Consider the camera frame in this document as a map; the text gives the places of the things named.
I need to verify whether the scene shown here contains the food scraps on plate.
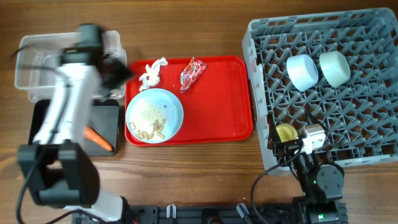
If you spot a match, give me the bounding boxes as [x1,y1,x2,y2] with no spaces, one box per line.
[129,105,167,141]

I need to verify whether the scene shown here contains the orange carrot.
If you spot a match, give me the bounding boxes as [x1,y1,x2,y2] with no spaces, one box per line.
[84,126,114,152]

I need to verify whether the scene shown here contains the light blue bowl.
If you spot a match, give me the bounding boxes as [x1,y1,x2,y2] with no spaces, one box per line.
[287,54,318,91]

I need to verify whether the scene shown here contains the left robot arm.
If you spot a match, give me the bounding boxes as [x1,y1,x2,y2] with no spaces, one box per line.
[17,24,134,223]

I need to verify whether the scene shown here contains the clear plastic bin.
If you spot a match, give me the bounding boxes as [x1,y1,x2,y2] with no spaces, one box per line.
[14,30,127,103]

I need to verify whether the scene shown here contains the white tissue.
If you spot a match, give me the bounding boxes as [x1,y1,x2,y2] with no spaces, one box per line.
[139,57,168,92]

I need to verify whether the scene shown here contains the grey dishwasher rack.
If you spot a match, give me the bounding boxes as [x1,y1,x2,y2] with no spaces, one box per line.
[242,7,397,175]

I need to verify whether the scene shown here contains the light blue plate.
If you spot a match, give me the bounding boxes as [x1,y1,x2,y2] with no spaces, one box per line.
[125,88,184,147]

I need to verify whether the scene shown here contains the green bowl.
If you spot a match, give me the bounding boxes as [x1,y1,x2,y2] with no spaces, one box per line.
[319,51,351,88]

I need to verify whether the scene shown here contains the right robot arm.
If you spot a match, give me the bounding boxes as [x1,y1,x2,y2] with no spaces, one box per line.
[268,111,348,223]

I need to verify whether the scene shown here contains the yellow cup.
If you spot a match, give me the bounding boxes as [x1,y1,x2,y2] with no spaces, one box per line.
[276,124,299,142]

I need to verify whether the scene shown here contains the white plastic spoon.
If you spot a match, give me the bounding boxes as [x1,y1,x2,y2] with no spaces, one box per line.
[257,64,264,80]

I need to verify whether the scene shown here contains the red snack wrapper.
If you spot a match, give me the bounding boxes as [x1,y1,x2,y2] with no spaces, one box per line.
[180,57,208,93]

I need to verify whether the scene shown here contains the red serving tray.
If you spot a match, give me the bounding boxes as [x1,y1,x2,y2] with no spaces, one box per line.
[124,55,254,146]

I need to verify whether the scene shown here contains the black tray bin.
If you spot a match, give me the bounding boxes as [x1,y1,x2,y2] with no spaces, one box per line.
[28,99,119,157]

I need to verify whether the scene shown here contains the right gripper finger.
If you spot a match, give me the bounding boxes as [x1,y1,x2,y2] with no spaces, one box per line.
[267,114,281,149]
[305,110,326,131]

